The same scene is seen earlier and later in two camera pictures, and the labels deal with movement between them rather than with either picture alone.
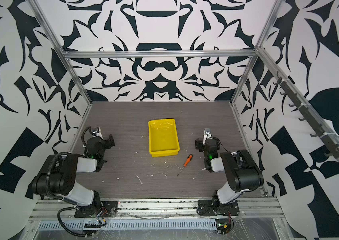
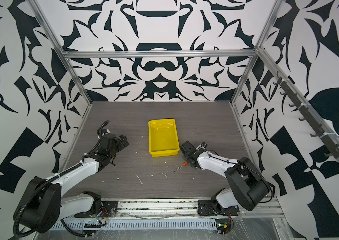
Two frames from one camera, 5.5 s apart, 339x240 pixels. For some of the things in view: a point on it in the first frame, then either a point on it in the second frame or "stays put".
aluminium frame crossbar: [158, 54] stays put
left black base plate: [100, 209] stays put
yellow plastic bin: [163, 138] stays put
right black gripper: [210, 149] to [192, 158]
